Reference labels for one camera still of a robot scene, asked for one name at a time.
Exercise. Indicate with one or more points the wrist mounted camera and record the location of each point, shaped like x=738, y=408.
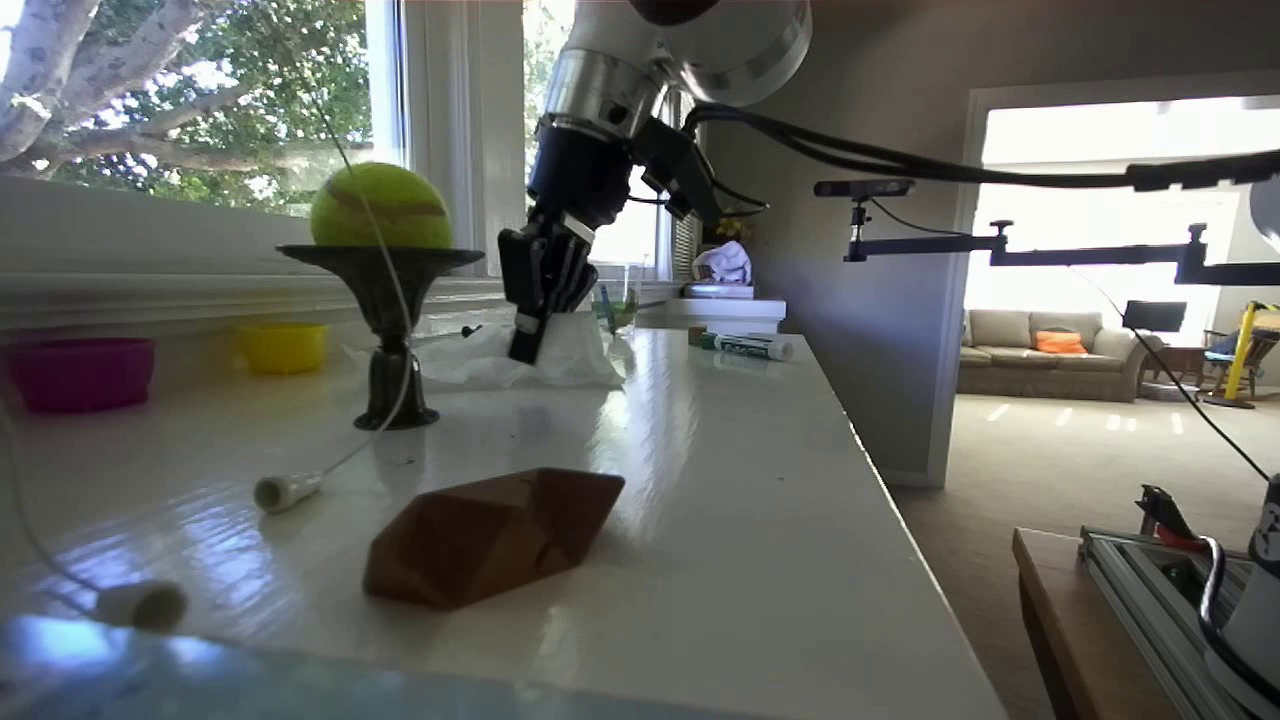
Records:
x=672, y=166

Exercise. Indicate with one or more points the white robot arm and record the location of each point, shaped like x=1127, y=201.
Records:
x=747, y=47

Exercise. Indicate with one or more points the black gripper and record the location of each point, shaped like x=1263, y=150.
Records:
x=583, y=174

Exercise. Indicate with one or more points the green tennis ball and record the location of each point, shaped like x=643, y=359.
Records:
x=382, y=205

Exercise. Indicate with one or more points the pink bowl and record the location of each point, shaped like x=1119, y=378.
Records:
x=83, y=378

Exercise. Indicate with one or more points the red black clamp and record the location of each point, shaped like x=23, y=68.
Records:
x=1163, y=515

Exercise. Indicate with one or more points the faceted brown wooden block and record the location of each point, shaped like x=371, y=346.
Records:
x=495, y=535

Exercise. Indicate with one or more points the white stacked books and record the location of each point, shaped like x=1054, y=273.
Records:
x=724, y=308

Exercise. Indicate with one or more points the white crumpled paper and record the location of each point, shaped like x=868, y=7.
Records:
x=724, y=263

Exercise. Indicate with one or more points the yellow bowl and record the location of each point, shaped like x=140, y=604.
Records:
x=283, y=349

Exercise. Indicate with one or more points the yellow floor stand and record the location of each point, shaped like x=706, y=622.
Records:
x=1245, y=349

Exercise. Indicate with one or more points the orange cushion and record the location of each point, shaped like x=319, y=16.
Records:
x=1062, y=340

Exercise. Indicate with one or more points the white tissue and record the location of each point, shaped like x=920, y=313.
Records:
x=575, y=359

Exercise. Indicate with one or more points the beige sofa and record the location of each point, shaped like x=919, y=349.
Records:
x=1014, y=367

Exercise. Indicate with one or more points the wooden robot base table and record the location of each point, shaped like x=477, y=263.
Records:
x=1054, y=612

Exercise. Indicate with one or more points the black screen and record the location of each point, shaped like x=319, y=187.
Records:
x=1152, y=316

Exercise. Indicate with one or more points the grey metal rail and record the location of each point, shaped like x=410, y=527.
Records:
x=1146, y=612

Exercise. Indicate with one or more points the green white marker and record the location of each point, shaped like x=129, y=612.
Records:
x=743, y=346

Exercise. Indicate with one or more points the black pedestal stand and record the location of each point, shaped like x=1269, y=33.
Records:
x=386, y=287

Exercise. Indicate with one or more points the black stereo camera bar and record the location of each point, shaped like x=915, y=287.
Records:
x=864, y=188
x=1202, y=171

